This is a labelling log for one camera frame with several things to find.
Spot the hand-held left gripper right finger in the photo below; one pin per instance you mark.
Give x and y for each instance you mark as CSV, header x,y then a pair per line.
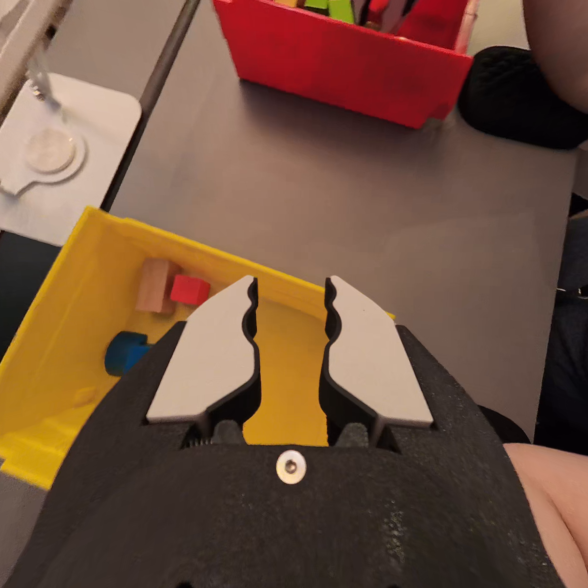
x,y
374,367

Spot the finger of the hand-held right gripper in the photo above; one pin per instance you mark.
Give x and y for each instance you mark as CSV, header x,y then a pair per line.
x,y
397,16

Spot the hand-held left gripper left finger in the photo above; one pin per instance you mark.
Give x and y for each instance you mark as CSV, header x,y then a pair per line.
x,y
206,363

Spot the red wooden block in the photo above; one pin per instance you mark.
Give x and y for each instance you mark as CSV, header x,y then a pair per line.
x,y
377,5

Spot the red wooden cube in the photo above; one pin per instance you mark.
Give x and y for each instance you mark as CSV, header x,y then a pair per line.
x,y
189,290

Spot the red plastic bin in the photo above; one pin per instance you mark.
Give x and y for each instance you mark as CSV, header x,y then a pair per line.
x,y
344,69

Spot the blue wooden cylinder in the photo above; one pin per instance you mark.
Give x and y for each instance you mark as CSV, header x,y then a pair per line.
x,y
121,353

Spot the yellow wooden cube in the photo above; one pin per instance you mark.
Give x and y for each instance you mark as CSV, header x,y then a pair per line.
x,y
85,396
287,2

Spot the yellow plastic bin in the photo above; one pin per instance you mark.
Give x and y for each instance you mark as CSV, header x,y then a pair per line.
x,y
69,321

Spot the person's right forearm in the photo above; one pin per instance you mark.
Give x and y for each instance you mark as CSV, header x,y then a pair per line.
x,y
560,46

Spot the natural wooden block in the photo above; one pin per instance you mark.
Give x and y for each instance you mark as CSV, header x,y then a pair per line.
x,y
154,285

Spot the black mesh pad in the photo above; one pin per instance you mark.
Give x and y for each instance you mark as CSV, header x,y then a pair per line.
x,y
519,101

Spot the dark flat pad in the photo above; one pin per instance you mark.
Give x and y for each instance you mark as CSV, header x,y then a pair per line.
x,y
23,285

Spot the white paper holder bar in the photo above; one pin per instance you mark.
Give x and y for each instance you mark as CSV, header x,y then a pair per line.
x,y
23,36

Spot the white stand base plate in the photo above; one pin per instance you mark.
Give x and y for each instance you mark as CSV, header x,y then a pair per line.
x,y
105,128

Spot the clear stand bracket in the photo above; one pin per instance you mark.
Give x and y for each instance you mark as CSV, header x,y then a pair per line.
x,y
50,151

